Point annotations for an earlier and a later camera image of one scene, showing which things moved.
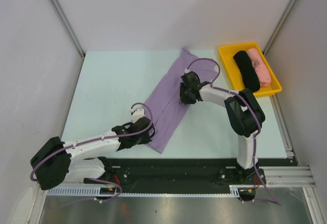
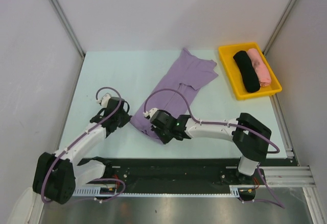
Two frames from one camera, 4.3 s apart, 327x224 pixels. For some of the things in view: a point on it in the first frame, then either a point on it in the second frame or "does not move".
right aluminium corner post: x=284 y=16 does not move
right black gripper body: x=185 y=95 → x=164 y=134
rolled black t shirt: x=251 y=77 does not move
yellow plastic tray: x=236 y=77 does not move
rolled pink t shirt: x=262 y=71 does not move
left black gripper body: x=142 y=139 → x=122 y=118
